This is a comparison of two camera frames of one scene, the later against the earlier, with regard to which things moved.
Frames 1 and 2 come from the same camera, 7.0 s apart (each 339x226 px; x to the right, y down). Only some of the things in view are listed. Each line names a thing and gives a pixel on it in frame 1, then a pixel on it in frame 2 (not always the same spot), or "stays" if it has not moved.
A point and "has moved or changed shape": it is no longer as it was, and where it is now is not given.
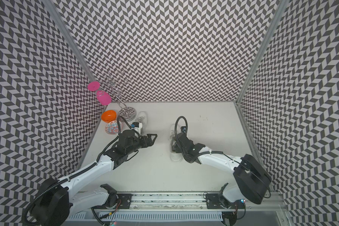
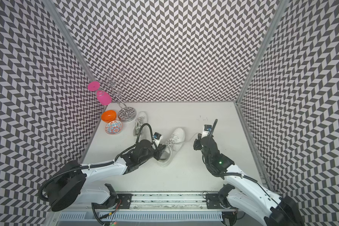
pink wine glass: x=102 y=96 stays
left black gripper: x=150 y=142 -> x=159 y=151
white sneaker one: x=174 y=157 has moved or changed shape
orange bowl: x=108 y=115 stays
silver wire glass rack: x=125 y=114 stays
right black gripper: x=177 y=149 -> x=197 y=141
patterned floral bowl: x=112 y=127 stays
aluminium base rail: x=190 y=201 stays
